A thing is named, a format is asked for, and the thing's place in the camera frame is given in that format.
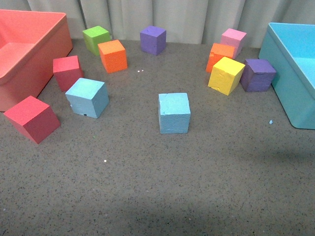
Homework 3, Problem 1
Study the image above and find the white pleated curtain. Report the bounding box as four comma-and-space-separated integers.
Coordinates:
0, 0, 315, 48

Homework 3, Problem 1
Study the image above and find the green foam cube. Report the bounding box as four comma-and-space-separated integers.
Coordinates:
82, 26, 111, 56

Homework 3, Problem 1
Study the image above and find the light blue plastic bin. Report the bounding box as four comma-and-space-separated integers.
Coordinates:
258, 23, 315, 129

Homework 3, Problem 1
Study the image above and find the orange foam cube left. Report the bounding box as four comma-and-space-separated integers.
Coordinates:
98, 40, 128, 73

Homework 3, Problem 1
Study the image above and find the yellow foam cube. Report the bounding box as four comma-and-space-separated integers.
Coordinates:
208, 57, 245, 95

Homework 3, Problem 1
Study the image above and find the pink foam cube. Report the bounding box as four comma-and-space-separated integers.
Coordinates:
220, 28, 247, 59

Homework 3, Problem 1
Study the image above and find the salmon pink plastic bin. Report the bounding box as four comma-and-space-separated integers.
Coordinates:
0, 9, 73, 112

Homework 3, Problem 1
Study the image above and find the red foam cube back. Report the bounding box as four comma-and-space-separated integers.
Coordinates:
53, 56, 84, 91

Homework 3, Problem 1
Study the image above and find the red foam cube front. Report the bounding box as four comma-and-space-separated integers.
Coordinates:
3, 96, 61, 144

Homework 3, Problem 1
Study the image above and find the red foam cube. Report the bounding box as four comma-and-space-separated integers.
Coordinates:
3, 96, 61, 144
53, 56, 84, 91

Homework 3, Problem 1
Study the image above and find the light blue foam cube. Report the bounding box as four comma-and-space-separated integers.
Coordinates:
158, 93, 191, 134
65, 78, 109, 118

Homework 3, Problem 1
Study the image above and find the orange foam cube right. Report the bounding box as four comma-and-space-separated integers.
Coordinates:
206, 43, 235, 73

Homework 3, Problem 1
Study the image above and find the orange foam cube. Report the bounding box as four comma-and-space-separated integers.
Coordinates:
98, 40, 128, 73
206, 43, 235, 73

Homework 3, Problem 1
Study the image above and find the purple foam cube back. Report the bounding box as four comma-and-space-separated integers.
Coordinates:
140, 26, 166, 56

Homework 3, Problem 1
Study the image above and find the purple foam cube near bin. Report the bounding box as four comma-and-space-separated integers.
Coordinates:
240, 59, 276, 92

